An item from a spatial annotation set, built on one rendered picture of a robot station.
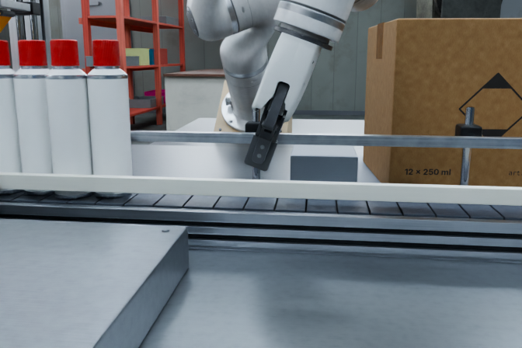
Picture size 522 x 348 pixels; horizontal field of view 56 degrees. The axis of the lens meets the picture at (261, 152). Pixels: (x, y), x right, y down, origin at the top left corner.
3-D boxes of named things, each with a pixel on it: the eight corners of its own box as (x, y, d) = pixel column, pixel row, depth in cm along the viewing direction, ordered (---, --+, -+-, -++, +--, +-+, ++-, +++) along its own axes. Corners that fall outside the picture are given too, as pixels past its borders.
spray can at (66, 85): (51, 200, 64) (38, 39, 60) (57, 190, 69) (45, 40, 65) (93, 198, 65) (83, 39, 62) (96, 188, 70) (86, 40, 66)
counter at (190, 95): (254, 119, 859) (254, 68, 843) (231, 144, 615) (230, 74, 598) (207, 118, 868) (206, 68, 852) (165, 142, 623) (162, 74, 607)
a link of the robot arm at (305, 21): (283, 4, 64) (275, 26, 65) (277, -4, 56) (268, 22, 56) (343, 26, 64) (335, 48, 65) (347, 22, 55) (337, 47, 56)
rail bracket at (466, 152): (461, 234, 66) (471, 111, 63) (447, 217, 74) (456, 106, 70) (486, 234, 66) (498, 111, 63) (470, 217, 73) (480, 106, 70)
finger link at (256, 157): (261, 113, 63) (244, 161, 64) (258, 116, 60) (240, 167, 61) (285, 123, 63) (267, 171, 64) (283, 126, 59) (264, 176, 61)
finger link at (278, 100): (288, 61, 59) (280, 88, 64) (266, 112, 55) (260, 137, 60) (297, 65, 59) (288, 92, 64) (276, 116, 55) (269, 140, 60)
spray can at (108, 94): (87, 197, 66) (76, 39, 62) (105, 187, 71) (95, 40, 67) (123, 199, 65) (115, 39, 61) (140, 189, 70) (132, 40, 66)
